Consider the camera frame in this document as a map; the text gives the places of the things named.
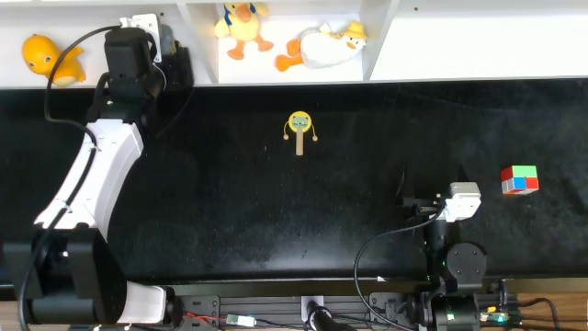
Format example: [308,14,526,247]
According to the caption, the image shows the many-coloured puzzle cube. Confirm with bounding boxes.
[500,165,540,196]

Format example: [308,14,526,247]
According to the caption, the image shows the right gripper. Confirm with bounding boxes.
[395,162,470,218]

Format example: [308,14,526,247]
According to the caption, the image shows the yellow cat rattle drum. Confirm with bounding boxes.
[282,110,319,157]

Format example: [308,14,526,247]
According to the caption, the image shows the white plush duck yellow hat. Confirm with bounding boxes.
[275,20,368,73]

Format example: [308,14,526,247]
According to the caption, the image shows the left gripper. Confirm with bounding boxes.
[158,43,195,91]

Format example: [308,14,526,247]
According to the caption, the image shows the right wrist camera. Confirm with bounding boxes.
[443,181,482,223]

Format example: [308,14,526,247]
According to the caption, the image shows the black cable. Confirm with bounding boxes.
[353,201,449,331]
[43,25,123,151]

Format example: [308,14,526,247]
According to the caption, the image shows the yellow rubber duck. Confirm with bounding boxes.
[21,33,87,88]

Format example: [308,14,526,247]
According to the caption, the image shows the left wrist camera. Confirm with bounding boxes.
[119,13,163,63]

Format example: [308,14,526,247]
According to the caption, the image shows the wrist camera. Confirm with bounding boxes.
[119,13,163,63]
[443,181,482,223]

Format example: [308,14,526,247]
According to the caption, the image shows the white shelf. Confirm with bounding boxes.
[0,0,588,88]

